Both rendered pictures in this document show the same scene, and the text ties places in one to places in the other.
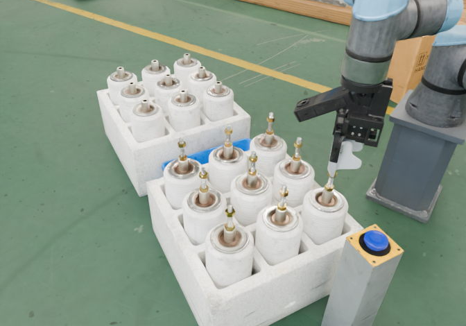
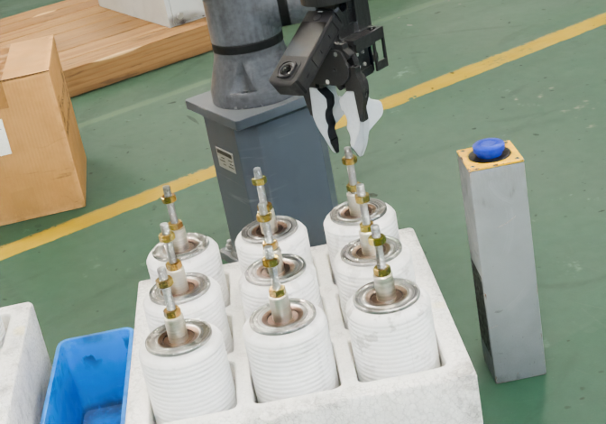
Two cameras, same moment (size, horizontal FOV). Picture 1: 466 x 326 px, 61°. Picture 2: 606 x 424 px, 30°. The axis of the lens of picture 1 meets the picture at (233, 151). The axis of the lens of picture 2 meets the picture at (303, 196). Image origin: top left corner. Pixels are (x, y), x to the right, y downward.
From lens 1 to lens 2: 1.02 m
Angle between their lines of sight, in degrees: 55
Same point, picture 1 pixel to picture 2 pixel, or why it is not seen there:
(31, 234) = not seen: outside the picture
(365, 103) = (348, 18)
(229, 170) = (216, 298)
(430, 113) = not seen: hidden behind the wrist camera
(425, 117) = (273, 93)
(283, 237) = (408, 255)
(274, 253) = not seen: hidden behind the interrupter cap
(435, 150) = (311, 129)
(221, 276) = (427, 351)
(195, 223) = (316, 347)
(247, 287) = (455, 336)
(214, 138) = (30, 374)
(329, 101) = (322, 38)
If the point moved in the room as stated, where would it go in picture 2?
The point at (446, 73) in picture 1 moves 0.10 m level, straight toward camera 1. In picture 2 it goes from (260, 15) to (298, 23)
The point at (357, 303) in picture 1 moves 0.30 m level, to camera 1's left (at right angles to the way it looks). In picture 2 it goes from (528, 242) to (463, 374)
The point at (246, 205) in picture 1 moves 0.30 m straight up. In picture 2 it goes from (309, 295) to (261, 55)
